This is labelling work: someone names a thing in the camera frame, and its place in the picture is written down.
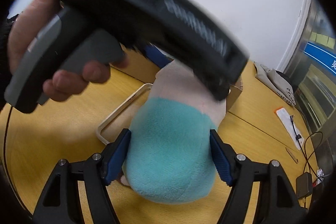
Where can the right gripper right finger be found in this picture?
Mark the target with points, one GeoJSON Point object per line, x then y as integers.
{"type": "Point", "coordinates": [276, 202]}

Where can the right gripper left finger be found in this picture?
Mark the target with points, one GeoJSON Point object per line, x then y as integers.
{"type": "Point", "coordinates": [59, 201]}

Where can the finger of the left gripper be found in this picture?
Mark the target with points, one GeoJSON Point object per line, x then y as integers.
{"type": "Point", "coordinates": [158, 58]}

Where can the clear beige phone case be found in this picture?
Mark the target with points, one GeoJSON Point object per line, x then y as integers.
{"type": "Point", "coordinates": [116, 112]}

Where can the pink and teal plush toy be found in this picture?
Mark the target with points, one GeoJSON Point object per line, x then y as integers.
{"type": "Point", "coordinates": [169, 158]}

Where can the person's left hand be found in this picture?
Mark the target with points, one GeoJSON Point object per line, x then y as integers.
{"type": "Point", "coordinates": [63, 84]}

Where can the black power adapter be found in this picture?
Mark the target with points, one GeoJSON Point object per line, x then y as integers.
{"type": "Point", "coordinates": [304, 185]}

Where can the small wooden stick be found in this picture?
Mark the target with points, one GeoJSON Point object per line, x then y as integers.
{"type": "Point", "coordinates": [291, 154]}

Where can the brown cardboard box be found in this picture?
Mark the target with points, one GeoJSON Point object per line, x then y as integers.
{"type": "Point", "coordinates": [235, 91]}

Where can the grey folded cloth bag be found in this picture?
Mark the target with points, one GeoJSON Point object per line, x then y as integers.
{"type": "Point", "coordinates": [276, 82]}

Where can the blue banner sign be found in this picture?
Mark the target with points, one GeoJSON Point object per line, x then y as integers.
{"type": "Point", "coordinates": [325, 58]}

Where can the yellow sticky notes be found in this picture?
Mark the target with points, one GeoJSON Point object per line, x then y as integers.
{"type": "Point", "coordinates": [323, 40]}

